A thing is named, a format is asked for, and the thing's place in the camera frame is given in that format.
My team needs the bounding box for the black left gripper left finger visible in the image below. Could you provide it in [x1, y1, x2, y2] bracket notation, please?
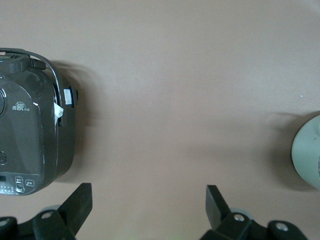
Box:
[32, 182, 94, 240]

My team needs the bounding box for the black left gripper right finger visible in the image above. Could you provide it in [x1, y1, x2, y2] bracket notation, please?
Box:
[199, 184, 270, 240]

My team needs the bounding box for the stainless steel pot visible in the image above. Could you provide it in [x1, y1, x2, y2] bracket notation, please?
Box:
[291, 111, 320, 191]

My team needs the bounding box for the dark grey rice cooker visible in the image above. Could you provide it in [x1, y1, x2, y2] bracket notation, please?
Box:
[0, 47, 80, 196]

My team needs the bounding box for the brown table cover cloth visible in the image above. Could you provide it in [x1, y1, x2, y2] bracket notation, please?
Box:
[0, 0, 320, 240]

